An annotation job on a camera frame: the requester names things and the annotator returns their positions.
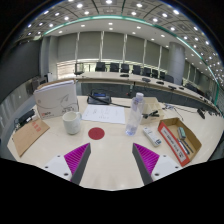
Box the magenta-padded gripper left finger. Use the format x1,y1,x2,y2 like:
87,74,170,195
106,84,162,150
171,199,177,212
40,142,92,186

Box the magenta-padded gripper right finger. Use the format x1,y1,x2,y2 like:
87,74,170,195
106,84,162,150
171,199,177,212
131,142,183,186

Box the clear plastic water bottle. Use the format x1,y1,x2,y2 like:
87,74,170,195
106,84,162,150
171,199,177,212
125,92,146,137

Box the small white oblong box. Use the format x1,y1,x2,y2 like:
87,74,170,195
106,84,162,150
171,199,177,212
142,126,163,148

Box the open red-edged cardboard box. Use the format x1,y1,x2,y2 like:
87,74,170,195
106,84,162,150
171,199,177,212
157,117,203,168

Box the flat round red coaster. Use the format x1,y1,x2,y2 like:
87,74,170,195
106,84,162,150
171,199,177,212
87,126,106,141

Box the white ceramic mug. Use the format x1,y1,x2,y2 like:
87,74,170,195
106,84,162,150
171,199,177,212
61,110,83,136

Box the white printed paper sheet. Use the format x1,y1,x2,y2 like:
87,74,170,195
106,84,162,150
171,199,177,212
81,104,127,125

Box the small open beige box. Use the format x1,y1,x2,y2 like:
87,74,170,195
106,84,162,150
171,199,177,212
139,96,165,126

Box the brown paper envelope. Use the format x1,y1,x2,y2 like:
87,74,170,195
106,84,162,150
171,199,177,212
11,118,51,158

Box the white copy paper carton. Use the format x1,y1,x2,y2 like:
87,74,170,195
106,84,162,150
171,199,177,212
33,79,80,120

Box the black desk conference unit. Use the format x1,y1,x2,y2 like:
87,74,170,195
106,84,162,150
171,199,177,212
86,91,112,106

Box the black power adapter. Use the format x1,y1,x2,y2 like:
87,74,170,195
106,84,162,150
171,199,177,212
16,108,36,128

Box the old grey box monitor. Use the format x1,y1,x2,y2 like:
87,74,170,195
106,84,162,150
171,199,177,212
31,77,48,94

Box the long curved conference desk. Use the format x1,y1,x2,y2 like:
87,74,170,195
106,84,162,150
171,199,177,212
75,71,221,113

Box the black mesh office chair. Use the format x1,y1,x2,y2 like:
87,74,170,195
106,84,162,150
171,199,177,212
73,62,86,77

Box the recessed ceiling lights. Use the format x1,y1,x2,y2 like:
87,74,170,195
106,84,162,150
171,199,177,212
19,0,224,78

